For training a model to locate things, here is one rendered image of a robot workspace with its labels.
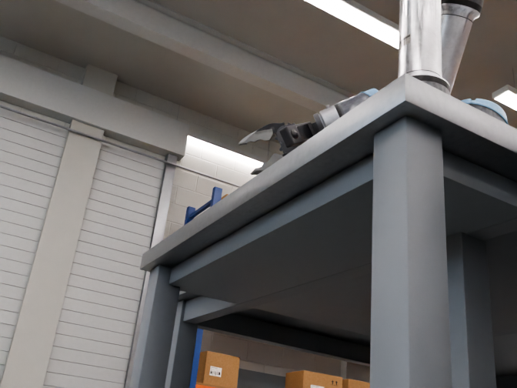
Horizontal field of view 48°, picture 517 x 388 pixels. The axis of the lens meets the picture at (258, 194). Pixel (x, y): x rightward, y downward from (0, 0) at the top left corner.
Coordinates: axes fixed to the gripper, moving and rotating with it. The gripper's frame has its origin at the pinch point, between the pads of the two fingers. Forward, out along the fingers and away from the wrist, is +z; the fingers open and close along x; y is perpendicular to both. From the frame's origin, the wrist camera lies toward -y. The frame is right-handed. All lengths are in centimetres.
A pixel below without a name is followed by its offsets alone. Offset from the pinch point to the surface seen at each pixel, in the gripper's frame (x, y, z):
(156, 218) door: 40, 380, 150
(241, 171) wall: 61, 466, 72
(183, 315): -31, 21, 38
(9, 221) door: 76, 299, 241
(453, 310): -41, -52, -26
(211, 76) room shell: 147, 397, 55
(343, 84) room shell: 90, 408, -57
